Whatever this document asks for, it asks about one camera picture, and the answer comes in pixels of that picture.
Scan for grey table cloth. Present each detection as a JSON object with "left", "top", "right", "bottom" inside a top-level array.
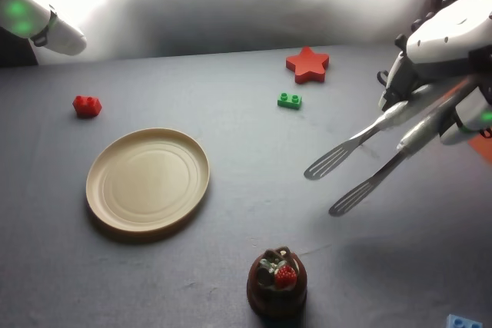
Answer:
[{"left": 0, "top": 35, "right": 492, "bottom": 328}]

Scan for light blue toy brick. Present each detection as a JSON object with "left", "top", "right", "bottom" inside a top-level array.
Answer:
[{"left": 445, "top": 313, "right": 484, "bottom": 328}]

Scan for red star block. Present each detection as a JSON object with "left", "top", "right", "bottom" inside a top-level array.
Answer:
[{"left": 285, "top": 45, "right": 331, "bottom": 85}]

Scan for chocolate toy cake with strawberry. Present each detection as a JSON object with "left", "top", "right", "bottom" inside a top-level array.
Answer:
[{"left": 247, "top": 245, "right": 308, "bottom": 320}]

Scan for metal tongs with taped handles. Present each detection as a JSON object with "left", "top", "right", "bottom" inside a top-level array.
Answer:
[{"left": 303, "top": 74, "right": 481, "bottom": 218}]

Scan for white robot body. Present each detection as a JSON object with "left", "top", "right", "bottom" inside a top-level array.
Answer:
[{"left": 38, "top": 0, "right": 443, "bottom": 62}]

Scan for beige round plate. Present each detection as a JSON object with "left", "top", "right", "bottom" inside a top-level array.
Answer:
[{"left": 85, "top": 127, "right": 211, "bottom": 235}]

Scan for red toy brick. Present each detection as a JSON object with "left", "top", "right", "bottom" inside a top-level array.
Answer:
[{"left": 71, "top": 94, "right": 103, "bottom": 119}]

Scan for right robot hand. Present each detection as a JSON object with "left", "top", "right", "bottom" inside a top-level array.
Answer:
[{"left": 377, "top": 0, "right": 492, "bottom": 147}]

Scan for green toy brick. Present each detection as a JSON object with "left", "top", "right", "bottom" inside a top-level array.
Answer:
[{"left": 277, "top": 91, "right": 304, "bottom": 111}]

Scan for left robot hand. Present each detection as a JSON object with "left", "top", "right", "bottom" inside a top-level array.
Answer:
[{"left": 0, "top": 0, "right": 98, "bottom": 57}]

